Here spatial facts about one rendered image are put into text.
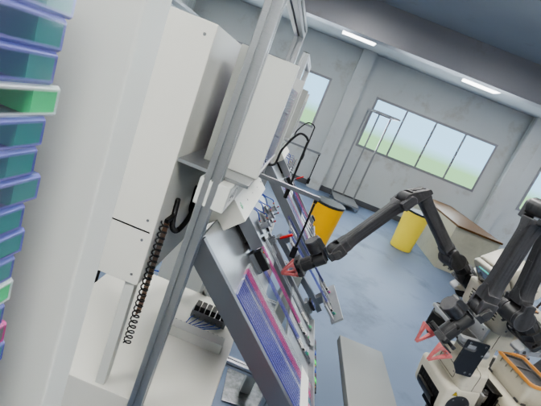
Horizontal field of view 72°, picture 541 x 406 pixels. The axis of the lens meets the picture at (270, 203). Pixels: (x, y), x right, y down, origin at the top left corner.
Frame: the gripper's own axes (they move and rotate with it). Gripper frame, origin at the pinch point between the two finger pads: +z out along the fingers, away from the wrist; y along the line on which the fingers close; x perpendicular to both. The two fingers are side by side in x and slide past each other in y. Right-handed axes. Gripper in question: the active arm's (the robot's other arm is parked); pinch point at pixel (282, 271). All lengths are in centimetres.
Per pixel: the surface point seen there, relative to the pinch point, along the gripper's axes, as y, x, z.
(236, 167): 49, -53, -14
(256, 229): 26.4, -28.7, -5.1
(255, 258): 29.3, -19.5, -1.0
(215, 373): 36.3, 14.2, 29.7
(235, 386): -30, 68, 63
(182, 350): 32, 4, 40
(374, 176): -692, 130, -91
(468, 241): -449, 231, -175
